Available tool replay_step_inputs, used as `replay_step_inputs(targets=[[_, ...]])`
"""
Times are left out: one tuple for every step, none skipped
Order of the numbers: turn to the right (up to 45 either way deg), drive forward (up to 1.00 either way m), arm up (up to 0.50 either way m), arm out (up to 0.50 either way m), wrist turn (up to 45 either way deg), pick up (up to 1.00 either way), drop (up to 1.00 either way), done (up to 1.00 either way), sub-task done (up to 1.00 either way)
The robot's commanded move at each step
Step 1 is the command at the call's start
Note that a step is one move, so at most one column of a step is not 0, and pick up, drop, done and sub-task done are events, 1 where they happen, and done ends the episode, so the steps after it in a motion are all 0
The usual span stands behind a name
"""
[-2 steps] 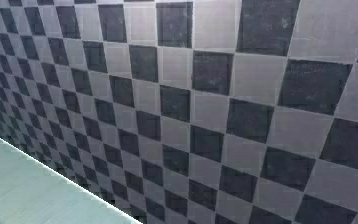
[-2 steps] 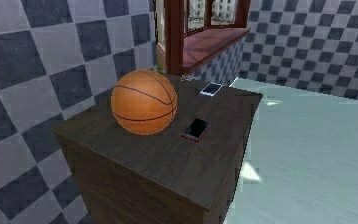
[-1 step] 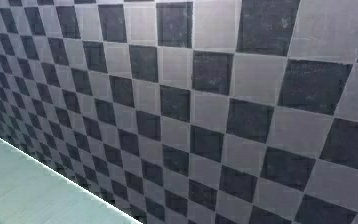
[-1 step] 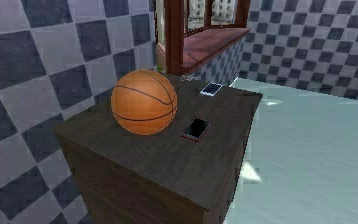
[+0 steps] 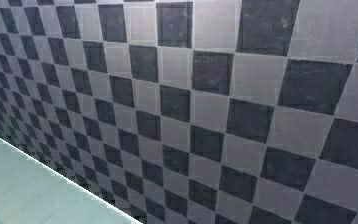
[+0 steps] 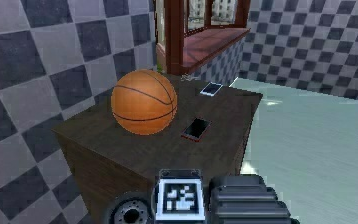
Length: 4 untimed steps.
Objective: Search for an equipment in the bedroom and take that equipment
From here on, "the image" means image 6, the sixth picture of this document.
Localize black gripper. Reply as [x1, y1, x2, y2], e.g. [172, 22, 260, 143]
[102, 191, 156, 224]

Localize dark brown wooden cabinet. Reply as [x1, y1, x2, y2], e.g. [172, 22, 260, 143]
[52, 73, 264, 224]

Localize white phone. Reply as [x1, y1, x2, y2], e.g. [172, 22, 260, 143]
[199, 81, 224, 98]

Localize black phone with red edge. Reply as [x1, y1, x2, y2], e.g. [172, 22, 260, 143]
[180, 116, 212, 143]

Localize small silver keys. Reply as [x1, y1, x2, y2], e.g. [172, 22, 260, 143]
[180, 73, 200, 82]

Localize orange basketball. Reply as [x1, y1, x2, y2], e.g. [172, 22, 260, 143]
[110, 69, 179, 136]

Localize red-brown framed window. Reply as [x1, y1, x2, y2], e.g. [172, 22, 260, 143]
[155, 0, 252, 76]

